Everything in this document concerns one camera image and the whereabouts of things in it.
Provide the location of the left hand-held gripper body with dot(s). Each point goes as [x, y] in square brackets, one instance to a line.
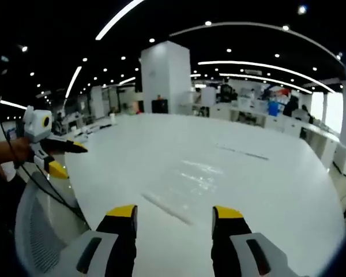
[37, 124]

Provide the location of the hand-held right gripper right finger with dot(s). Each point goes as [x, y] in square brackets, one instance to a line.
[230, 245]

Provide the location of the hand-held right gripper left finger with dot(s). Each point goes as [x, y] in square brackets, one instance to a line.
[115, 245]

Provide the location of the clear resealable bag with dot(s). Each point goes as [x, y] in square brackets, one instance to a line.
[199, 176]

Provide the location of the person's left hand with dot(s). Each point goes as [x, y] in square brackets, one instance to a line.
[13, 151]

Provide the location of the small white bottle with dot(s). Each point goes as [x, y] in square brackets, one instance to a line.
[113, 119]

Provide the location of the grey mesh office chair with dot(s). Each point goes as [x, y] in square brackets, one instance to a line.
[37, 231]

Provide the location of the black cabinet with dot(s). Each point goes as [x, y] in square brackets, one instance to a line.
[159, 106]

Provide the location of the wide white pillar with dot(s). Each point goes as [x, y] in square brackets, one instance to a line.
[165, 75]

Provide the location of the long white counter cabinets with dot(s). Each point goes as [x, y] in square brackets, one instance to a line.
[276, 122]

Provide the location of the straight ceiling light strip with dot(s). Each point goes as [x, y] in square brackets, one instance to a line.
[118, 18]

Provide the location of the blue crate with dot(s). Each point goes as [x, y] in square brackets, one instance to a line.
[274, 109]

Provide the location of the white cabinet unit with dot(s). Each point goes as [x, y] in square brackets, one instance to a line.
[208, 95]

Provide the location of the short curved ceiling light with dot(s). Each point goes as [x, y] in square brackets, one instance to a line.
[265, 78]

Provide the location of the ceiling air vent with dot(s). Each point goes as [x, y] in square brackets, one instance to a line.
[252, 71]

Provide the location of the long curved ceiling light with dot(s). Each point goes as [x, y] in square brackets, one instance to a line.
[262, 65]

